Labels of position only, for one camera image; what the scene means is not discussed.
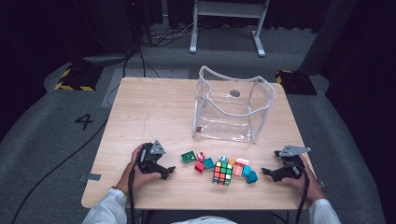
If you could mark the white metal stand frame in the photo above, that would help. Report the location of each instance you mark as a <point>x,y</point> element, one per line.
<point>230,9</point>

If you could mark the black yellow-striped floor base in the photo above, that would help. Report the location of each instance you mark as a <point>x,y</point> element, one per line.
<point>295,82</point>
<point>79,77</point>

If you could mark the person's left hand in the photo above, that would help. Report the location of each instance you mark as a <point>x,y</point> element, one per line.
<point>134,182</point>

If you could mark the pink and white toy brick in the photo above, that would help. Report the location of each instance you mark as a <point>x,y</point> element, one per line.
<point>242,161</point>

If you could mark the grey round table grommet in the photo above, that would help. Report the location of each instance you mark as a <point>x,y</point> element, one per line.
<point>234,93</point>

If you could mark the person's right hand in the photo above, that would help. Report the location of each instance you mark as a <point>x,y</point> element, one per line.
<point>311,186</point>

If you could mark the salmon toy brick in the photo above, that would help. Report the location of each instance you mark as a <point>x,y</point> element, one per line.
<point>237,170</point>

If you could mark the person's white shirt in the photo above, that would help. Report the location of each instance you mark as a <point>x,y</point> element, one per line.
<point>205,221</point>

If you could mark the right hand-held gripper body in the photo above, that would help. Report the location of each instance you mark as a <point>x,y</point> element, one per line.
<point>294,169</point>

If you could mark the green toy brick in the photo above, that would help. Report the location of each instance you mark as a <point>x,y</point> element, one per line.
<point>188,156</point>

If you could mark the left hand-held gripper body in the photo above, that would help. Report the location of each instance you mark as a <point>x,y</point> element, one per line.
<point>148,161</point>

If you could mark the plain red toy brick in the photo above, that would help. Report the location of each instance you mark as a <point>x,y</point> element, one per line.
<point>199,167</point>

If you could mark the grey flat stand base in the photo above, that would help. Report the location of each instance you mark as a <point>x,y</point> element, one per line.
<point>106,58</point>

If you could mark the multicoloured puzzle cube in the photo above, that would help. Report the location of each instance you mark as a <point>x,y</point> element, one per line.
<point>222,173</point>

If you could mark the grey curtain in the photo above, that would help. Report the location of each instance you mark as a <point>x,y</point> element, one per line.
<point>327,37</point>

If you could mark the grey tape piece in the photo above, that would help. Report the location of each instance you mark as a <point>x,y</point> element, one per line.
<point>322,184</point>
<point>90,177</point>

